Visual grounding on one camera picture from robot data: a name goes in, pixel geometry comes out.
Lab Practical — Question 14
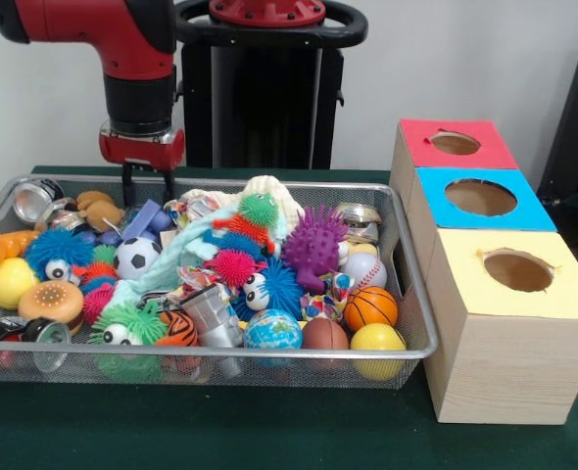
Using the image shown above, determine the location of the cream knit cloth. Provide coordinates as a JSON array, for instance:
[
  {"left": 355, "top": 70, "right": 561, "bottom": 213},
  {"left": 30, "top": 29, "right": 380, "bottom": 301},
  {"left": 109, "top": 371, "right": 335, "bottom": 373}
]
[{"left": 242, "top": 174, "right": 306, "bottom": 231}]

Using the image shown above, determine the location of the globe print ball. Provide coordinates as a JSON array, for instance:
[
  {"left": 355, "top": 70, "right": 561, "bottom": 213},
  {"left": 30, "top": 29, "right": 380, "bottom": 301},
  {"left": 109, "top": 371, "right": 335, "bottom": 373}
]
[{"left": 243, "top": 308, "right": 304, "bottom": 368}]

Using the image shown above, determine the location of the purple spiky monster toy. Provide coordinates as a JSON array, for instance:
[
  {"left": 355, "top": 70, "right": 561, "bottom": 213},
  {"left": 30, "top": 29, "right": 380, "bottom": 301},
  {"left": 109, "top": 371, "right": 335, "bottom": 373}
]
[{"left": 279, "top": 204, "right": 349, "bottom": 295}]

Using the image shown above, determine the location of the black and white soccer ball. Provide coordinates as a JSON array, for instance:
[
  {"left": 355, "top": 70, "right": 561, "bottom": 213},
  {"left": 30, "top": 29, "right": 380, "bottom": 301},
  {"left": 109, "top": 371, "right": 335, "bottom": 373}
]
[{"left": 113, "top": 237, "right": 163, "bottom": 280}]

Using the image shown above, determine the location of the white baseball toy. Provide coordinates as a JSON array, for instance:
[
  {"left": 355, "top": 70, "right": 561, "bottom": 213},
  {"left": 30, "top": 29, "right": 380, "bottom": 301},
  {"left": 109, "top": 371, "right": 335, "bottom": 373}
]
[{"left": 341, "top": 252, "right": 388, "bottom": 290}]

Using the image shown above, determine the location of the blue spiky toy with eyes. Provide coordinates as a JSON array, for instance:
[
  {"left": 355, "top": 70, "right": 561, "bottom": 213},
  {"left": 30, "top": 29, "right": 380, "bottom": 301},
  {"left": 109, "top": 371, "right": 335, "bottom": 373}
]
[{"left": 232, "top": 257, "right": 304, "bottom": 319}]

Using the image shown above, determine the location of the shallow metal mesh bin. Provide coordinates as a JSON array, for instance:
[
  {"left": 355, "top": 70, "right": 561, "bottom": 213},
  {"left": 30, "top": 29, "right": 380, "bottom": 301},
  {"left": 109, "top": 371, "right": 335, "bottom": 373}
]
[{"left": 0, "top": 173, "right": 440, "bottom": 392}]

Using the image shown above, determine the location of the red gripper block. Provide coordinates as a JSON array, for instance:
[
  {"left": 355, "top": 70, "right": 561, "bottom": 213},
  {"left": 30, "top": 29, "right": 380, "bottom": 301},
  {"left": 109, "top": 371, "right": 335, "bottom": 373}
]
[{"left": 98, "top": 127, "right": 186, "bottom": 208}]

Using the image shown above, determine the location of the yellow ball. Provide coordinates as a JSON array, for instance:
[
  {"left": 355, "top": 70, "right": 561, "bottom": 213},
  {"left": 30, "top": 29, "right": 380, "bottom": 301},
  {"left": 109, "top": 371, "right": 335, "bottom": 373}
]
[{"left": 350, "top": 323, "right": 408, "bottom": 382}]

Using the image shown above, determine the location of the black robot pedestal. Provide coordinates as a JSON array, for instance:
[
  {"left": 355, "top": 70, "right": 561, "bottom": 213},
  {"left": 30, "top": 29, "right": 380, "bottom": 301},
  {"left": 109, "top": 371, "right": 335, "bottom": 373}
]
[{"left": 173, "top": 0, "right": 368, "bottom": 170}]

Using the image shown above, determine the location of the blue plastic toy block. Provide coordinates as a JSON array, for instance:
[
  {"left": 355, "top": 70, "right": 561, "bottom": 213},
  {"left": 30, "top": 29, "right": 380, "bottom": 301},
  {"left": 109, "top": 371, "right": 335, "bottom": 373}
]
[{"left": 120, "top": 198, "right": 173, "bottom": 237}]

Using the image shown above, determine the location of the orange basketball toy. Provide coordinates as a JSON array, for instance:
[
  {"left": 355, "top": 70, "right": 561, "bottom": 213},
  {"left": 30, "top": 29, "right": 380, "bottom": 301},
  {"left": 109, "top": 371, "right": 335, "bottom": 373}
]
[{"left": 343, "top": 285, "right": 400, "bottom": 333}]

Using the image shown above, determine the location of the green spiky toy with eye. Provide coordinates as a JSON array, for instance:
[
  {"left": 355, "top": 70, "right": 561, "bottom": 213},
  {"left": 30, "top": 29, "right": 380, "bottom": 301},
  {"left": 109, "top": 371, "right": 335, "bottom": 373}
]
[{"left": 88, "top": 299, "right": 170, "bottom": 384}]

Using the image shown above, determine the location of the wooden box with three holes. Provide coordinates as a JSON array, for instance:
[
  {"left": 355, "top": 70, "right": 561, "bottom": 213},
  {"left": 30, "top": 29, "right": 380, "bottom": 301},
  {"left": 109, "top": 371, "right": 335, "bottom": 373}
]
[{"left": 388, "top": 118, "right": 578, "bottom": 426}]

